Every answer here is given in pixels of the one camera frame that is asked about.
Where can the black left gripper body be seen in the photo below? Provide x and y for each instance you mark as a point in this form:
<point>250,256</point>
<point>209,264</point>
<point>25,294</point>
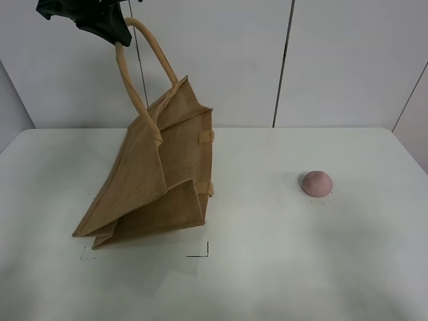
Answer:
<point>102,18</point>

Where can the pink peach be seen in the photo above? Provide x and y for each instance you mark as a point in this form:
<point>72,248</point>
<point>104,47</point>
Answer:
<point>316,184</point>

